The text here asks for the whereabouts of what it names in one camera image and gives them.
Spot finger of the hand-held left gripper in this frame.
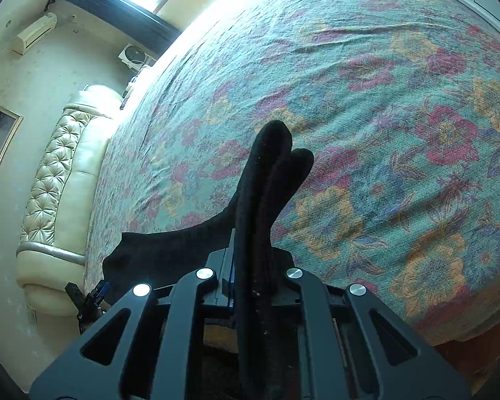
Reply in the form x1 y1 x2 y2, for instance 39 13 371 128
65 282 86 336
83 280 110 313

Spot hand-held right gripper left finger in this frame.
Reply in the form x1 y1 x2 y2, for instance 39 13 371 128
29 228 237 400

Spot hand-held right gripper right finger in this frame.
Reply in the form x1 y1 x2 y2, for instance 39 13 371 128
274 249 474 400

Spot black pants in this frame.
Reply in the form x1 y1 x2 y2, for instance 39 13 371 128
102 120 315 400

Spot cream tufted leather headboard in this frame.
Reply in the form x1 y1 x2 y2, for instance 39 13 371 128
17 84 124 316

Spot floral bedspread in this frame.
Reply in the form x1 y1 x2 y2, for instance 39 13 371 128
83 0 500 388

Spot white box fan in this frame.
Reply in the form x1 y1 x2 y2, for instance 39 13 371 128
118 43 157 71

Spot dark blue curtain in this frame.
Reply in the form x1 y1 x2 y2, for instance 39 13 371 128
52 0 181 44

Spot white wall air conditioner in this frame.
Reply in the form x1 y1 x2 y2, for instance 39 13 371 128
12 12 58 55

